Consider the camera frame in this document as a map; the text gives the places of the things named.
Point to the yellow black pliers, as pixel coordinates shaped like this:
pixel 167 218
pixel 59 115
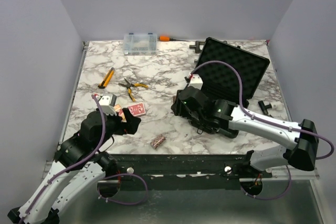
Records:
pixel 128 85

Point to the Texas Hold'em card box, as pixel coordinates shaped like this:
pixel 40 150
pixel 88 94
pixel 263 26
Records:
pixel 119 111

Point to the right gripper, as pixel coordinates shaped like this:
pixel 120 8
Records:
pixel 178 106

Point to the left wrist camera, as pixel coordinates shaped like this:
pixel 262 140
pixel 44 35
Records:
pixel 107 103

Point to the clear plastic organizer box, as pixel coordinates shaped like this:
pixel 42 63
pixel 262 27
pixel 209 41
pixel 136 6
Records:
pixel 140 44

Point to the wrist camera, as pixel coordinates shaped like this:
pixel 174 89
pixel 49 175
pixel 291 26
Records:
pixel 107 103
pixel 194 80

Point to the black mounting rail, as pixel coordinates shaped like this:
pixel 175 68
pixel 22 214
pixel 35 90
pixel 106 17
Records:
pixel 135 172

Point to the yellow utility knife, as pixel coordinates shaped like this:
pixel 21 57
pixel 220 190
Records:
pixel 107 79

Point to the orange handled screwdriver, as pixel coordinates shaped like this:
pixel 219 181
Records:
pixel 167 39

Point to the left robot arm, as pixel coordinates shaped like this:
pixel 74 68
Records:
pixel 77 165

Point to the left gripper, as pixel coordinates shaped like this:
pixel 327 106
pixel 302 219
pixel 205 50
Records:
pixel 133 123

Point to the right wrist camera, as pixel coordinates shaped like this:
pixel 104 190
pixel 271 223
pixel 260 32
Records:
pixel 194 80

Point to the red backed card deck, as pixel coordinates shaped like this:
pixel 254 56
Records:
pixel 137 109

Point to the orange blue chip roll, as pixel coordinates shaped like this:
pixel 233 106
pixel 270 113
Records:
pixel 158 141

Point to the black poker set case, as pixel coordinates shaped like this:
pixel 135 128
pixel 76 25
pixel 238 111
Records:
pixel 226 72

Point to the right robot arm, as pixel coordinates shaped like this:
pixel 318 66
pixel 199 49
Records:
pixel 297 143

